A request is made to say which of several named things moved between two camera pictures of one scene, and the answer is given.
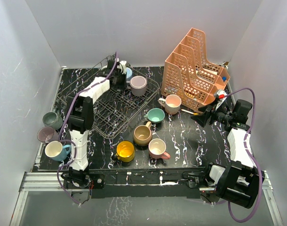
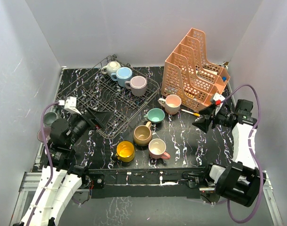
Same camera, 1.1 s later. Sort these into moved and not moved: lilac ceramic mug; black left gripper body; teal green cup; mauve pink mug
Moved: black left gripper body
Not moved: lilac ceramic mug; mauve pink mug; teal green cup
